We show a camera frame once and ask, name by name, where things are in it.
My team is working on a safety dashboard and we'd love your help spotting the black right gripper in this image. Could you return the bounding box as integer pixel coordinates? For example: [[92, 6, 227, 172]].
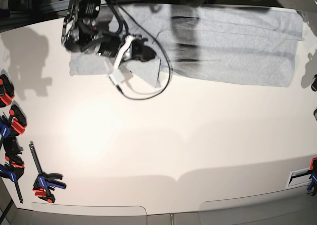
[[123, 35, 157, 61]]

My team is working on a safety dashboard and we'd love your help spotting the grey T-shirt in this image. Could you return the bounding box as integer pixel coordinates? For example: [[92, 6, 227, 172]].
[[68, 3, 305, 88]]

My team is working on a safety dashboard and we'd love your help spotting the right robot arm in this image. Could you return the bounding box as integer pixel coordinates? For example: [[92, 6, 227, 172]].
[[61, 0, 157, 62]]

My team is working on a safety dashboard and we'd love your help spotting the red black clamp upper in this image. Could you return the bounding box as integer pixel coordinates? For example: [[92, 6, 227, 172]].
[[0, 74, 14, 108]]

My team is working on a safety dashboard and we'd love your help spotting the red black clamp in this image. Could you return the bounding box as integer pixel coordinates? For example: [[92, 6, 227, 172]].
[[0, 74, 14, 108], [9, 105, 27, 136]]

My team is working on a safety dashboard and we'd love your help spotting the blue black clamp left edge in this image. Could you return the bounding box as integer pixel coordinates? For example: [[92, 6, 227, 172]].
[[0, 115, 10, 147]]

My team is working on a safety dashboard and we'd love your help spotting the blue bar clamp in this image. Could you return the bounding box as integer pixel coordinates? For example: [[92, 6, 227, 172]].
[[29, 141, 66, 204]]

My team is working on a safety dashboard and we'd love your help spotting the black clamp lower left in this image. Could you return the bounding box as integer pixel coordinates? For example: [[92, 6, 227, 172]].
[[0, 136, 25, 204]]

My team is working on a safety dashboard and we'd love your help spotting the white label sticker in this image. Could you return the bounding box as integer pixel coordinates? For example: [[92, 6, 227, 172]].
[[286, 168, 312, 189]]

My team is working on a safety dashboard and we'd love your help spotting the blue clamp right edge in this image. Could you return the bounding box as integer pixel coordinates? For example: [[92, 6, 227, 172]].
[[307, 158, 317, 197]]

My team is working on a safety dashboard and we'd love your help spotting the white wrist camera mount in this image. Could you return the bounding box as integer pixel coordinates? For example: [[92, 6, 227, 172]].
[[107, 35, 134, 86]]

